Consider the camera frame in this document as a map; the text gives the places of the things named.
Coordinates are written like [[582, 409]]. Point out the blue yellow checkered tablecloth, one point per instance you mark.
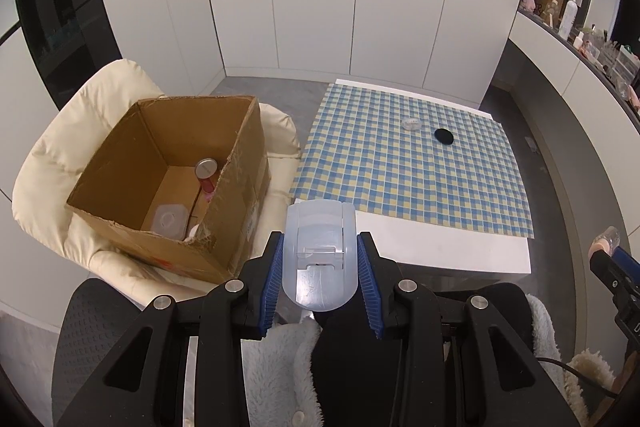
[[400, 177]]

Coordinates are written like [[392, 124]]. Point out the cream padded armchair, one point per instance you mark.
[[60, 142]]

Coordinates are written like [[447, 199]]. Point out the brown paw print box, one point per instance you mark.
[[552, 4]]

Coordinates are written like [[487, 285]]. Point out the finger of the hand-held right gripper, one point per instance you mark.
[[607, 269], [629, 263]]

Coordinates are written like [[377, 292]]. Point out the pink plush toy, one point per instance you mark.
[[528, 4]]

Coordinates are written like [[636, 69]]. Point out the person's right forearm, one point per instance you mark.
[[625, 382]]

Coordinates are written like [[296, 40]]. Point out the pale blue translucent case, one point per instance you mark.
[[320, 227]]

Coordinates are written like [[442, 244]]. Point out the red jar with gold lid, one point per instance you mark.
[[206, 169]]

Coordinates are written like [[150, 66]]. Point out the pink capped glass bottle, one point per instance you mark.
[[606, 239]]

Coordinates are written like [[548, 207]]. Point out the tall white bottle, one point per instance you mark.
[[569, 19]]

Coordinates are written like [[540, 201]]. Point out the pale blue fleece jacket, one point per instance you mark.
[[280, 367]]

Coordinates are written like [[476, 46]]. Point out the black glass oven cabinet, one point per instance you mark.
[[55, 22]]

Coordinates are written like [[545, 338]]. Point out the brown cardboard box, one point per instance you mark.
[[135, 147]]

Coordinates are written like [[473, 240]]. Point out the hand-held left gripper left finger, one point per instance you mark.
[[270, 282]]

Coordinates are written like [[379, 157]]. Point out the clear oval labelled container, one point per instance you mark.
[[412, 123]]

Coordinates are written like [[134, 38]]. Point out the clear square plastic box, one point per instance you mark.
[[167, 219]]

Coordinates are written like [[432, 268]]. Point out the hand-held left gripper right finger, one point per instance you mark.
[[367, 287]]

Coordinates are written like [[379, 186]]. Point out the clear plastic organizer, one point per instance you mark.
[[622, 62]]

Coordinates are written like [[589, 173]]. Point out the black round puff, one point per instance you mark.
[[443, 136]]

